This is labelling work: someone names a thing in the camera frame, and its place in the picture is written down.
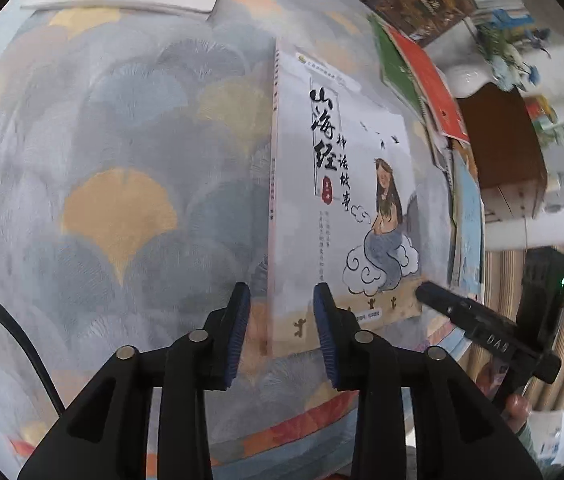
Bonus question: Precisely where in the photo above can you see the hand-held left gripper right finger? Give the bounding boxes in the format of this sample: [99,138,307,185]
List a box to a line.
[312,282,545,480]

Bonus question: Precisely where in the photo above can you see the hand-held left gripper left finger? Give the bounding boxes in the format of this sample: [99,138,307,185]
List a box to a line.
[17,282,252,480]

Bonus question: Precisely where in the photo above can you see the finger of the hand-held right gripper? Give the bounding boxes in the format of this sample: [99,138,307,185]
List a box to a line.
[414,281,562,382]

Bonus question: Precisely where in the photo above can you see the white book mermaid cover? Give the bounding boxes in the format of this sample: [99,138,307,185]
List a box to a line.
[264,37,423,358]

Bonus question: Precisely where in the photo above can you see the plain green book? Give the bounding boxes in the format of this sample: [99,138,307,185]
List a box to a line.
[368,12,425,118]

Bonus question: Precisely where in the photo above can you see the person's right forearm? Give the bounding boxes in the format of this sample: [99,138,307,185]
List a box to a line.
[514,422,540,466]

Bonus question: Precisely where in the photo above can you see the person's right hand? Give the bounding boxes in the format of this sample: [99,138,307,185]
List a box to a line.
[506,394,532,434]

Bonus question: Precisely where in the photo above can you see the light blue book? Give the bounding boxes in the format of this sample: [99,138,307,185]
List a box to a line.
[449,150,485,293]

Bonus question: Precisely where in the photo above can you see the cardboard box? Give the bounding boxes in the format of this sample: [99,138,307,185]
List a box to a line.
[454,82,548,221]

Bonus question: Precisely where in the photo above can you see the red book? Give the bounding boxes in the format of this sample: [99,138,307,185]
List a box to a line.
[387,25,468,141]

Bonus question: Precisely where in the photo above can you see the fan-pattern blanket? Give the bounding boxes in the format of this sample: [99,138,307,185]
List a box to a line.
[0,0,483,480]

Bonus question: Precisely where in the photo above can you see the artificial flowers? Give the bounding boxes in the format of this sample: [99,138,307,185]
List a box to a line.
[477,25,533,91]

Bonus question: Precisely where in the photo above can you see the dark orange-print book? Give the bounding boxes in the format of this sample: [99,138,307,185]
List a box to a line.
[372,0,478,46]

